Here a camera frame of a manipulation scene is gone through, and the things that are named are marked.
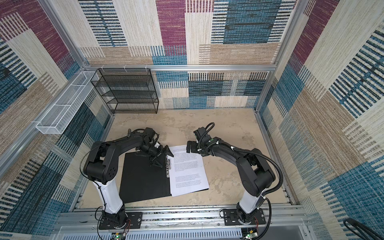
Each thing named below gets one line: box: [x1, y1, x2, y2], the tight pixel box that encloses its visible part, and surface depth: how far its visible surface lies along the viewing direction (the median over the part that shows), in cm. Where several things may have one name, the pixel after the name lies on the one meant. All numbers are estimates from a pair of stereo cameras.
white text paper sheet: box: [169, 145, 210, 197], surface depth 89 cm
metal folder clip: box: [165, 154, 171, 178], surface depth 92 cm
